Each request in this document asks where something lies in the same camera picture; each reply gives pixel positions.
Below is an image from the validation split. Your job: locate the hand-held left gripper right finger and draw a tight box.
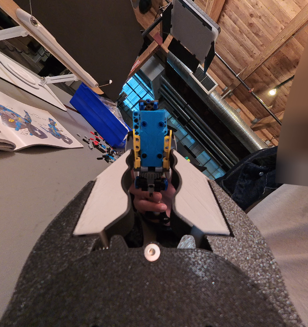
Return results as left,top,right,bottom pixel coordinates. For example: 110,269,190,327
170,149,232,246

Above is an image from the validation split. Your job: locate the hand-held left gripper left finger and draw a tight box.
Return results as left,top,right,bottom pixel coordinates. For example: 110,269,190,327
73,149,134,242

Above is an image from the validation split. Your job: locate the blue yellow brick assembly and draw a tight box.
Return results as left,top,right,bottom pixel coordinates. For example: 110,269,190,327
132,100,173,197

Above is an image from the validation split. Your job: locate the pile of small brick parts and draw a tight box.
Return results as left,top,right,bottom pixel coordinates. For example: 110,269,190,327
76,130,125,164

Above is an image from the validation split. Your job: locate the grey desk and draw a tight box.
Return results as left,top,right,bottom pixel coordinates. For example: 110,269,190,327
0,74,134,325

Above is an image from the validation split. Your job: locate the white desk lamp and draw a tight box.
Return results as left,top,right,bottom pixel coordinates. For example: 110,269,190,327
0,0,113,111

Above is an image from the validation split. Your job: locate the person's right hand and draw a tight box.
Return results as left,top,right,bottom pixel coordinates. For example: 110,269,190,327
130,176,176,214

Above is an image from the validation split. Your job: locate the crumpled clear plastic bag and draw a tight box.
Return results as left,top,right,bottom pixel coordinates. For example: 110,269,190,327
100,96,124,120

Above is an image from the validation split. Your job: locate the blue storage bin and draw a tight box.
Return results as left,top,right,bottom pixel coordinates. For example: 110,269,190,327
70,82,129,148

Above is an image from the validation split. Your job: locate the dark denim jacket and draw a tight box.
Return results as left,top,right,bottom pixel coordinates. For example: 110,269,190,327
218,146,285,211

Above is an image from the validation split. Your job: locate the person's white shirt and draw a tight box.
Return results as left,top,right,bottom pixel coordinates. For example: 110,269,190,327
247,184,308,327

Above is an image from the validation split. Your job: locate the open instruction booklet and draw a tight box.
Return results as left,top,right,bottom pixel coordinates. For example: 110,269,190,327
0,87,84,152

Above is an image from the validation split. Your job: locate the black partition panel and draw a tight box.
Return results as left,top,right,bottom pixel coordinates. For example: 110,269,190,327
13,0,144,103

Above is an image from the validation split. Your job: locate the overhead studio light panel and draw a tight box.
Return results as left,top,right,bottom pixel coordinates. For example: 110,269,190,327
161,0,221,74

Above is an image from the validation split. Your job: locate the silver ventilation duct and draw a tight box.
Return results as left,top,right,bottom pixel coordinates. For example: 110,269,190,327
167,51,268,154

